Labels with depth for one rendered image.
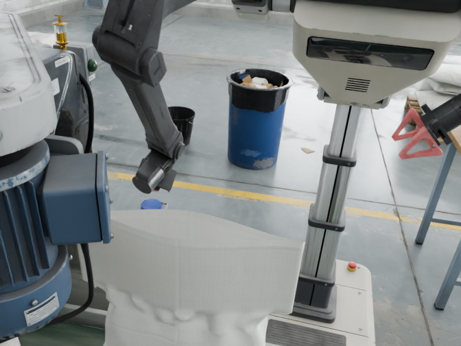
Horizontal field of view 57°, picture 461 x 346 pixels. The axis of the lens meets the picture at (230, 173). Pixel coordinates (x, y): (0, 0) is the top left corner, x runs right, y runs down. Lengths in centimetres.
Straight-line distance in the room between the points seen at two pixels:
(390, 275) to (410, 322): 31
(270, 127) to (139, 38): 247
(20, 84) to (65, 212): 15
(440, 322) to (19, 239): 208
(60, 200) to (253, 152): 268
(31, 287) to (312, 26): 82
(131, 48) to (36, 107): 24
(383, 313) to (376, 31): 153
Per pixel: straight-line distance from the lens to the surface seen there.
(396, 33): 110
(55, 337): 161
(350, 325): 183
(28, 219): 57
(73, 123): 102
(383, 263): 259
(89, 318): 163
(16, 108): 48
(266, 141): 314
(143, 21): 68
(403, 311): 236
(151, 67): 70
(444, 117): 98
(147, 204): 129
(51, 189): 54
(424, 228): 276
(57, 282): 64
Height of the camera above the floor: 158
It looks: 30 degrees down
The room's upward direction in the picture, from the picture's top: 4 degrees clockwise
